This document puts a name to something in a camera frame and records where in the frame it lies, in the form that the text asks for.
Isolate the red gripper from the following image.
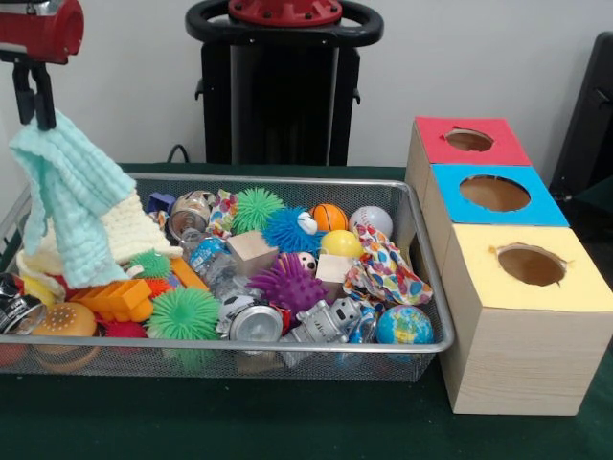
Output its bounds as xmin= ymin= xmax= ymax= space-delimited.
xmin=0 ymin=0 xmax=85 ymax=131

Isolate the mint green waffle cloth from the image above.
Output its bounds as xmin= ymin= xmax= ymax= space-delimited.
xmin=8 ymin=108 xmax=138 ymax=289

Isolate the shallow metal mesh bin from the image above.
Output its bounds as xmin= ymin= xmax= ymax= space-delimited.
xmin=0 ymin=171 xmax=455 ymax=383

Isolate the wooden box with three holes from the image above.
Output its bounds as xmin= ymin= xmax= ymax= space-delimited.
xmin=404 ymin=115 xmax=613 ymax=416

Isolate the cream waffle cloth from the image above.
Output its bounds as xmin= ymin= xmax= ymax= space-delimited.
xmin=16 ymin=191 xmax=183 ymax=289

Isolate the orange plastic block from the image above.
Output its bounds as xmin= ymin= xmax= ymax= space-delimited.
xmin=70 ymin=278 xmax=155 ymax=323

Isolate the toy burger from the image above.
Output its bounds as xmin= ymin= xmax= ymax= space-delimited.
xmin=32 ymin=301 xmax=98 ymax=338

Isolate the green spiky ball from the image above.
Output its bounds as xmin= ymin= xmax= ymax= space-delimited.
xmin=145 ymin=286 xmax=222 ymax=341

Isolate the blue spiky ball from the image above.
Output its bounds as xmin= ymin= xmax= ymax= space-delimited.
xmin=261 ymin=206 xmax=327 ymax=255

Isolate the purple spiky ball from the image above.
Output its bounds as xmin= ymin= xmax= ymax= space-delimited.
xmin=247 ymin=252 xmax=331 ymax=317

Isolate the white baseball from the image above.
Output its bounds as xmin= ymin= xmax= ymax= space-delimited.
xmin=348 ymin=205 xmax=395 ymax=240

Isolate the silver toy robot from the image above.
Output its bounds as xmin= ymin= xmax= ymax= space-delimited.
xmin=277 ymin=297 xmax=361 ymax=346

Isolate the dark green table cloth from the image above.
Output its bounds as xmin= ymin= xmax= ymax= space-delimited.
xmin=572 ymin=172 xmax=613 ymax=208
xmin=0 ymin=161 xmax=613 ymax=460

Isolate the colourful heart print cloth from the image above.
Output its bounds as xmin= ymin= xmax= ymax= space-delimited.
xmin=342 ymin=223 xmax=435 ymax=307

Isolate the globe print ball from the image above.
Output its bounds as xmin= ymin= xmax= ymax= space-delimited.
xmin=375 ymin=305 xmax=435 ymax=346

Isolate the black upright panel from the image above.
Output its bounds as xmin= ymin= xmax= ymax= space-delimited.
xmin=549 ymin=31 xmax=613 ymax=193

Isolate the black and red robot pedestal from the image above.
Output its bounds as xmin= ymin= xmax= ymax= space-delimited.
xmin=185 ymin=0 xmax=385 ymax=167

